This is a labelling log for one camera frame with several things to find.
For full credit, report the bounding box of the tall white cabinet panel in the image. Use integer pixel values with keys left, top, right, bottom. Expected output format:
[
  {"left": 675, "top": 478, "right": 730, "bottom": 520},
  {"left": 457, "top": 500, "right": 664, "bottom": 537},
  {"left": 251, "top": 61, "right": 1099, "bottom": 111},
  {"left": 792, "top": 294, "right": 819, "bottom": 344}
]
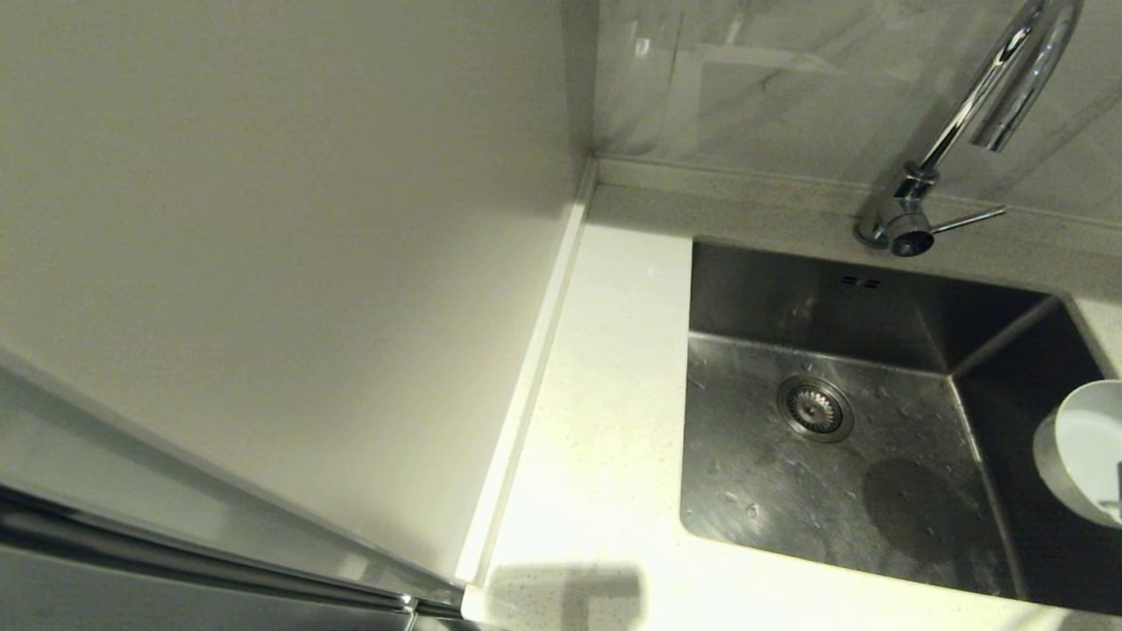
[{"left": 0, "top": 0, "right": 599, "bottom": 606}]

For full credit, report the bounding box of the chrome handle bar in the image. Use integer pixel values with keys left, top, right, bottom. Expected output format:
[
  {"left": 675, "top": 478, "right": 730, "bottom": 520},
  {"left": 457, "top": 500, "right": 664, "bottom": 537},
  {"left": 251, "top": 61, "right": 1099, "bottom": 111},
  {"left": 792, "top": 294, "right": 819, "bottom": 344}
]
[{"left": 0, "top": 486, "right": 483, "bottom": 631}]

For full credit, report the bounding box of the round metal drain strainer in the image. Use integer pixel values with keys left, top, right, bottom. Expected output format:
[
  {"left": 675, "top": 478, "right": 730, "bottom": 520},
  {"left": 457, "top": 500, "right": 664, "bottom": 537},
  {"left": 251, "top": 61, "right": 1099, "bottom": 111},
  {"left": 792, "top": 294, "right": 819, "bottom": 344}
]
[{"left": 776, "top": 375, "right": 856, "bottom": 443}]

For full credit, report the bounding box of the light blue bowl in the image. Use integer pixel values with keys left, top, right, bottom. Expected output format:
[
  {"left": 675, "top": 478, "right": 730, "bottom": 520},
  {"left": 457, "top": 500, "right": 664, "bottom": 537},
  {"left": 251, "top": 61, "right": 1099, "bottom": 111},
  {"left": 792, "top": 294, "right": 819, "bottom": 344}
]
[{"left": 1032, "top": 379, "right": 1122, "bottom": 530}]

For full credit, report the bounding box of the stainless steel sink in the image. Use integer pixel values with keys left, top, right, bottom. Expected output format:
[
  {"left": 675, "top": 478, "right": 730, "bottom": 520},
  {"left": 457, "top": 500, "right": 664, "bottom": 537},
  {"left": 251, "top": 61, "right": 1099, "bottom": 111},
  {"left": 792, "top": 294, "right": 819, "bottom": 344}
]
[{"left": 679, "top": 238, "right": 1122, "bottom": 616}]

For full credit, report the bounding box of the chrome gooseneck faucet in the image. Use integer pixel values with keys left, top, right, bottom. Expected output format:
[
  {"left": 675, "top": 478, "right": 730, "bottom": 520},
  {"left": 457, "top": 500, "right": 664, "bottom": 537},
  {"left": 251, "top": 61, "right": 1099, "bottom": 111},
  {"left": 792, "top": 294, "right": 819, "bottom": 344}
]
[{"left": 855, "top": 0, "right": 1086, "bottom": 258}]

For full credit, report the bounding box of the stainless steel appliance door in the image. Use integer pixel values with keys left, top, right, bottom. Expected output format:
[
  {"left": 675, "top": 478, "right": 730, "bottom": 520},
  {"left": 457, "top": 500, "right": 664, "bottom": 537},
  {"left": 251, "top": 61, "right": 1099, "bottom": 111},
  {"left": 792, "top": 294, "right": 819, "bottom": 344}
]
[{"left": 0, "top": 543, "right": 413, "bottom": 631}]

